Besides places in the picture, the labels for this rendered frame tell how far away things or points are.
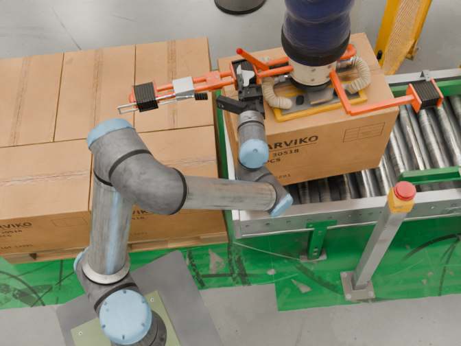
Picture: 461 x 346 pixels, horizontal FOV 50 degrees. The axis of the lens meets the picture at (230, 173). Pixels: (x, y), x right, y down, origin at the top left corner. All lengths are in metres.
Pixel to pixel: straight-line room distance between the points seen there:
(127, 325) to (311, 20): 1.05
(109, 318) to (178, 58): 1.59
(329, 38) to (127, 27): 2.39
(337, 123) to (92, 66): 1.50
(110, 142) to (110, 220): 0.27
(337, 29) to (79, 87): 1.57
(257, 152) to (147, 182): 0.49
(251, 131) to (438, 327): 1.56
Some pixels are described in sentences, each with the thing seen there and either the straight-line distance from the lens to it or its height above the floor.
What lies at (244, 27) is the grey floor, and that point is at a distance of 3.65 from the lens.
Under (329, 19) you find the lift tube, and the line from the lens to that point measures 1.57.
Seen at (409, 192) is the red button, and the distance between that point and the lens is 1.74.
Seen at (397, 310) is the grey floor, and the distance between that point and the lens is 2.68.
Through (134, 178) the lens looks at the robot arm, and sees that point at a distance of 1.12.
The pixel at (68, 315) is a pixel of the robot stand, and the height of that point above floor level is 0.75.
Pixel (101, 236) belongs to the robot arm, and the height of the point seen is 1.27.
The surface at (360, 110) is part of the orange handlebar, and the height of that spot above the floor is 1.20.
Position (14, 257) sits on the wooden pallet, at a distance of 2.92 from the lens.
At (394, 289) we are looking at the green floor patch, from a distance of 2.71.
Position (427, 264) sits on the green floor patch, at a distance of 2.80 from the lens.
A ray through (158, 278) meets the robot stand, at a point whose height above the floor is 0.75.
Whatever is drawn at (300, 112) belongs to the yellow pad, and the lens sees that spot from 1.80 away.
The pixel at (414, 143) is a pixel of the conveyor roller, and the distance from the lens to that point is 2.45.
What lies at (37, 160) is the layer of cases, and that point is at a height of 0.54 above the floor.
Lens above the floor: 2.52
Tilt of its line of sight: 60 degrees down
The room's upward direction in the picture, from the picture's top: 8 degrees counter-clockwise
